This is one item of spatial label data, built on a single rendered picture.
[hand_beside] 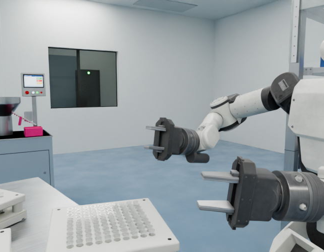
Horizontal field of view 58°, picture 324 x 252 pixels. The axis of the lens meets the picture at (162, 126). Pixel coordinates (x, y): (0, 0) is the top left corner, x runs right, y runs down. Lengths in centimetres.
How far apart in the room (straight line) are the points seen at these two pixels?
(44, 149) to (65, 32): 328
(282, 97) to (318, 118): 19
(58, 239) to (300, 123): 68
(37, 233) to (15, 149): 223
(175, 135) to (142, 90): 551
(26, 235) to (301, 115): 79
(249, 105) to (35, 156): 233
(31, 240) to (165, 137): 43
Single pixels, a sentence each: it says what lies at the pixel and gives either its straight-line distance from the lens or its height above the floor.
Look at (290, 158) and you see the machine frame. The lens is 187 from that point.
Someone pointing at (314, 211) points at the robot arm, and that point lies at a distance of 57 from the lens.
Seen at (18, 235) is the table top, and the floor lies 84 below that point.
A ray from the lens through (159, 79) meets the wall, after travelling 655.
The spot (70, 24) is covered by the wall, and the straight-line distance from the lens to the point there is 599.
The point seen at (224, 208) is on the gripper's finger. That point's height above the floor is 100.
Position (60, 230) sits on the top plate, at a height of 91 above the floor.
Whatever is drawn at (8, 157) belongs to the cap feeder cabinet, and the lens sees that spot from 304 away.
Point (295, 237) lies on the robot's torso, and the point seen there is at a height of 78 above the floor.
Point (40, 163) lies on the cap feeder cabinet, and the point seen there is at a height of 49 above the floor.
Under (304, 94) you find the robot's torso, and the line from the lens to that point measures 89.
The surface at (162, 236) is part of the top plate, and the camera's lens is 62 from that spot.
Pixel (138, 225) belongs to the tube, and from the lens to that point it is 64.
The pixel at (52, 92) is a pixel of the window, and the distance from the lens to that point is 589.
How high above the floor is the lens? 120
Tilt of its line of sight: 7 degrees down
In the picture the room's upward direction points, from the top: straight up
